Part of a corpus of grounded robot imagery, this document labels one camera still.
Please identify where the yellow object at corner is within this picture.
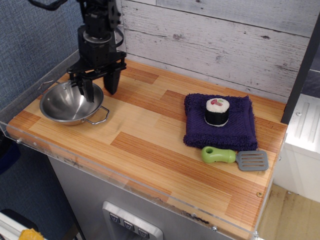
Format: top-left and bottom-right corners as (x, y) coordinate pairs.
(18, 228), (45, 240)

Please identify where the toy sushi roll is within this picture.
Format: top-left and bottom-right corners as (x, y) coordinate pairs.
(204, 98), (230, 127)

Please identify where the green handled grey toy spatula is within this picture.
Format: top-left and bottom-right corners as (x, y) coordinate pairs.
(201, 146), (269, 172)

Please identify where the grey toy fridge cabinet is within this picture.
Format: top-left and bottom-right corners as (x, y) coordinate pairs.
(49, 157), (228, 240)

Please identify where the small stainless steel pot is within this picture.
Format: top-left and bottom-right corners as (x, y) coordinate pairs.
(37, 80), (110, 126)

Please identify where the silver dispenser button panel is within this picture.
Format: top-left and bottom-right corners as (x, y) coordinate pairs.
(102, 201), (164, 240)

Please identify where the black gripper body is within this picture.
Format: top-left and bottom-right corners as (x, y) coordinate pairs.
(67, 25), (127, 87)

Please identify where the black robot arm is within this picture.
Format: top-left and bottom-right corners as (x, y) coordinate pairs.
(68, 0), (127, 103)

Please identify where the dark grey right post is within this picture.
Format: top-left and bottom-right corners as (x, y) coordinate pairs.
(280, 15), (320, 125)

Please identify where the purple cloth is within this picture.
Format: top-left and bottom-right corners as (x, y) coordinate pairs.
(183, 93), (258, 151)

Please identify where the clear acrylic front guard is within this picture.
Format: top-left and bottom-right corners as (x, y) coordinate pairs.
(1, 118), (287, 240)

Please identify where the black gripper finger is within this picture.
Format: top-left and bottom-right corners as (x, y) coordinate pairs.
(77, 79), (94, 103)
(103, 70), (121, 95)

